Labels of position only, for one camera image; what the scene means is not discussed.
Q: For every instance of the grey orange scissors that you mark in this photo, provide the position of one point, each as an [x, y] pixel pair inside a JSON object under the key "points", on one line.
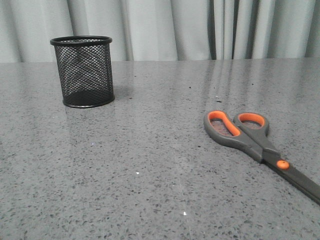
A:
{"points": [[249, 132]]}

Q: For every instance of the black mesh pen holder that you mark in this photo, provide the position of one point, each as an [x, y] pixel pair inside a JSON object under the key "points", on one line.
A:
{"points": [[85, 70]]}

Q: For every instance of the grey curtain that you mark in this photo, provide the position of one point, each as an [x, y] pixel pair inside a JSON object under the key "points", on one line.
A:
{"points": [[164, 30]]}

